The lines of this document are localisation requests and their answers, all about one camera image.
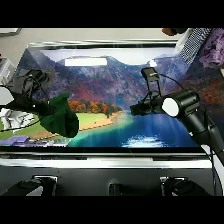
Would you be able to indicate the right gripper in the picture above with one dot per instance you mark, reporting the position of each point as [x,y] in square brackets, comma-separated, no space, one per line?
[148,106]

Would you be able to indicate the green garment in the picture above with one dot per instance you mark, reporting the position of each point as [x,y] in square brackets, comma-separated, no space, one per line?
[61,116]

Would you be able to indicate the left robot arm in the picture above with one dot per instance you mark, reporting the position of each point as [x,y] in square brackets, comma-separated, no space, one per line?
[25,83]

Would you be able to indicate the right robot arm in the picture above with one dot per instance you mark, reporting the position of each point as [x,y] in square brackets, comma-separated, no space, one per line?
[186,101]

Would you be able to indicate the black and white checked garment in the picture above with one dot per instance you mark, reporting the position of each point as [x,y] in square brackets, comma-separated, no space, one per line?
[196,43]

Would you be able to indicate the purple garment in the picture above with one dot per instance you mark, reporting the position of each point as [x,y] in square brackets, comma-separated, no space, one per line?
[214,50]

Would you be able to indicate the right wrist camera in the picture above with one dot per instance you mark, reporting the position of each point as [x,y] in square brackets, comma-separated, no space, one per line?
[150,73]

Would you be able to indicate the silver frame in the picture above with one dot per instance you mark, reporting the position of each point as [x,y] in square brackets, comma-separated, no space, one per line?
[100,162]

